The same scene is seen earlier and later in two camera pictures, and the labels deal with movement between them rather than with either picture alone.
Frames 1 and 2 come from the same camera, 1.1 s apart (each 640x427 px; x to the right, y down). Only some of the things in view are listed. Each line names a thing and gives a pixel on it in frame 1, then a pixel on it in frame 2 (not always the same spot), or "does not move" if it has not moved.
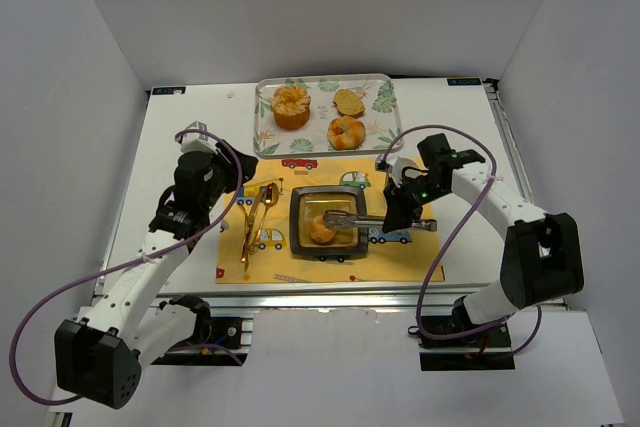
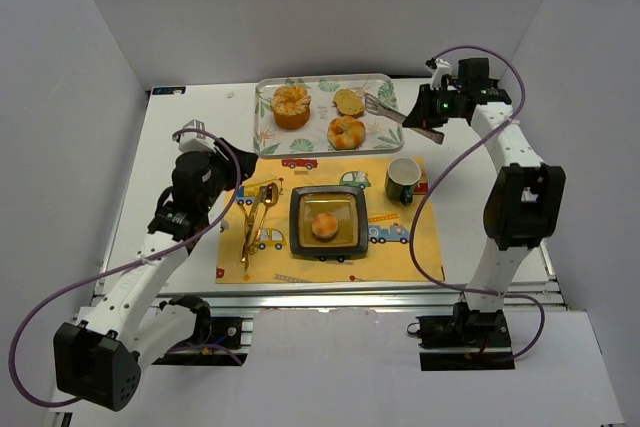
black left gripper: x=232 y=167 does not move
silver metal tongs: x=340 y=219 → x=374 y=106
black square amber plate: x=309 y=202 does not move
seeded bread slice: x=348 y=103 does not move
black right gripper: x=397 y=208 → x=427 y=108
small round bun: x=320 y=234 does not move
